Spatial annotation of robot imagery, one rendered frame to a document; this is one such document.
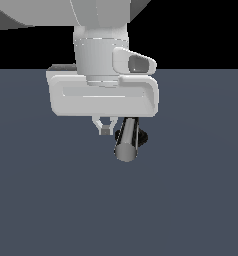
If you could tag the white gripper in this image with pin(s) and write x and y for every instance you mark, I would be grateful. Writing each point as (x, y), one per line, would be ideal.
(104, 105)

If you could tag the black faucet base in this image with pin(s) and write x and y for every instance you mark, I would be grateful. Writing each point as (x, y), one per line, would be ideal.
(142, 136)

